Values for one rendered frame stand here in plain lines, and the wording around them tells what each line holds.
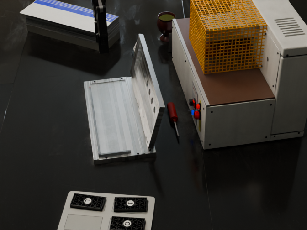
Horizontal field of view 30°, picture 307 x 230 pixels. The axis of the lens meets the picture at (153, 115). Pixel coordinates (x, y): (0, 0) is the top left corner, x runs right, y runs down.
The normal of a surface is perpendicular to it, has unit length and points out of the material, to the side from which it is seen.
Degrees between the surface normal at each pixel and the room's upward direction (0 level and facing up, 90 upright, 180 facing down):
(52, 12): 0
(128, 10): 0
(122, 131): 0
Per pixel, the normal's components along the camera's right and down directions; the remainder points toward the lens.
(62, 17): -0.02, -0.77
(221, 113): 0.17, 0.62
